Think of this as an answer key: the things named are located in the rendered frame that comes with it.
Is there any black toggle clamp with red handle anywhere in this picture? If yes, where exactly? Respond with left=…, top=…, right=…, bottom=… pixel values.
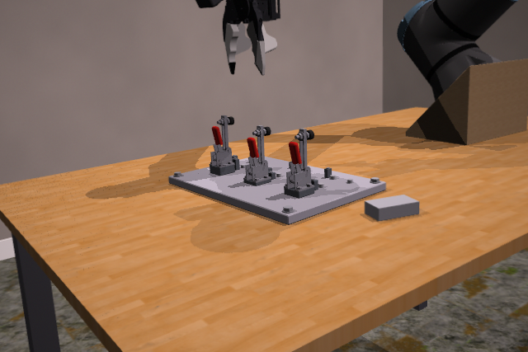
left=243, top=125, right=271, bottom=186

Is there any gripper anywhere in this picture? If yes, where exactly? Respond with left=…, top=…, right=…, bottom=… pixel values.
left=223, top=0, right=281, bottom=75

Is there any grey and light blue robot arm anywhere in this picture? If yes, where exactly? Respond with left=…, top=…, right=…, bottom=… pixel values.
left=397, top=0, right=518, bottom=101

